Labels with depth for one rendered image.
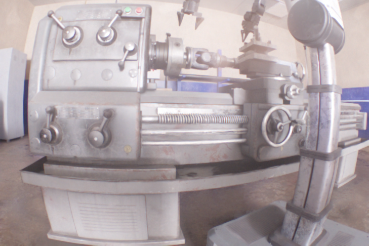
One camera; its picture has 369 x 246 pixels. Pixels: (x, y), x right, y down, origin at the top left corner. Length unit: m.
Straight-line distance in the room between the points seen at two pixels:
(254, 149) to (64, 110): 0.88
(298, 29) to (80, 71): 0.91
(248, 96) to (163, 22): 3.82
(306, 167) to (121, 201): 0.81
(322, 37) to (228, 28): 4.58
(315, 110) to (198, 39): 4.18
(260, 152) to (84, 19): 1.11
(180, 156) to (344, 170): 1.73
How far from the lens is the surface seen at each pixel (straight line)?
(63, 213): 1.10
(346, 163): 2.17
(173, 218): 1.02
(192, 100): 0.91
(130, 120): 0.73
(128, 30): 0.92
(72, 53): 0.95
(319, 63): 0.65
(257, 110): 0.91
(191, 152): 0.96
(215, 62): 1.19
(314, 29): 0.61
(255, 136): 0.92
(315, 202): 0.67
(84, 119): 0.77
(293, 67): 1.59
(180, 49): 1.07
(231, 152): 1.05
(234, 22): 5.29
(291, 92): 0.93
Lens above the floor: 0.78
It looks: 1 degrees down
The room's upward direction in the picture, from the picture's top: 1 degrees clockwise
